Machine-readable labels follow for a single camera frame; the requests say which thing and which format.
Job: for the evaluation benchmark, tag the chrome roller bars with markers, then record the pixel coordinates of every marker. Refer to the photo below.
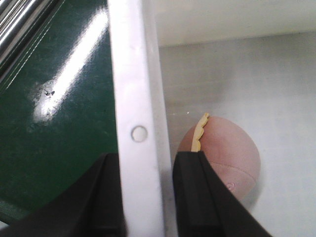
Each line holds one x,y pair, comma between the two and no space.
19,21

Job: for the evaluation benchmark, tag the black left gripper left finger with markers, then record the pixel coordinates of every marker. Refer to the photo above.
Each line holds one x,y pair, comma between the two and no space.
90,207

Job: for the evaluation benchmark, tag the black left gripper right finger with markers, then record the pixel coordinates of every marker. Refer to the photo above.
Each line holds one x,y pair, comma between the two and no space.
204,205

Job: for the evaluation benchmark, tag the white plastic tote crate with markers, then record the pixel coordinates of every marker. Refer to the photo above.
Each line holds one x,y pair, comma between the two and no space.
267,85

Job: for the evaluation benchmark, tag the pink plush toy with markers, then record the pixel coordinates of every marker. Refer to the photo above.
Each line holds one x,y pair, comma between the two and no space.
230,151

